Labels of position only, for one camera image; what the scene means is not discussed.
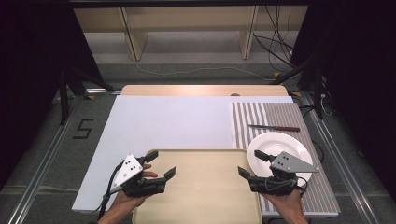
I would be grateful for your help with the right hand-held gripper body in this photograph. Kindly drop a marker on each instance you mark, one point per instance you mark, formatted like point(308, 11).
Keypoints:
point(281, 182)

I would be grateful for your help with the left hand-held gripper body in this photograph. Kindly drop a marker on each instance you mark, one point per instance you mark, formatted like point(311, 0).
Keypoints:
point(129, 169)

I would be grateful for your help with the person's right hand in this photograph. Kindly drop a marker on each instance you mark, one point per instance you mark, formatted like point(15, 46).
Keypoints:
point(285, 203)

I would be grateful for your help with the person's left hand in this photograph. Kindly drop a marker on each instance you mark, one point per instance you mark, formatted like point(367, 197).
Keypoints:
point(126, 202)

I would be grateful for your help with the white round plate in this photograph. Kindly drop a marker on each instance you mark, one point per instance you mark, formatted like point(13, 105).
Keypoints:
point(280, 144)

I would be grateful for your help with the wooden cutting board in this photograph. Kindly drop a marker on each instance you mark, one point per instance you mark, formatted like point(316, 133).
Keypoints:
point(199, 189)

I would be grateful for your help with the white board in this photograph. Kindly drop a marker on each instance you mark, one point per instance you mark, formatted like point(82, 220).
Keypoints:
point(168, 124)

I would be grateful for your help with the grey striped placemat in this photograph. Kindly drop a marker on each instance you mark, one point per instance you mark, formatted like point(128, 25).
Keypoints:
point(289, 115)

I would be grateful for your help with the wooden table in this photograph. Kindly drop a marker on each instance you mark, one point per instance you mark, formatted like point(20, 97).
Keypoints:
point(199, 90)

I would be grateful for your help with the black stand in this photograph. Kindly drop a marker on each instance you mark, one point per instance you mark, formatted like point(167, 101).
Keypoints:
point(63, 93)
point(317, 87)

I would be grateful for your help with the dark curtain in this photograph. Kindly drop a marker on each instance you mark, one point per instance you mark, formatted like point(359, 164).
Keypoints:
point(31, 77)
point(358, 77)

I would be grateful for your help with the light wooden bench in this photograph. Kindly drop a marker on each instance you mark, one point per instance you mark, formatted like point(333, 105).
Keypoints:
point(193, 18)

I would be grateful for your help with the metal floor rail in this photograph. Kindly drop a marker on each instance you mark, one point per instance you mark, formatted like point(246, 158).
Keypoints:
point(46, 155)
point(342, 161)

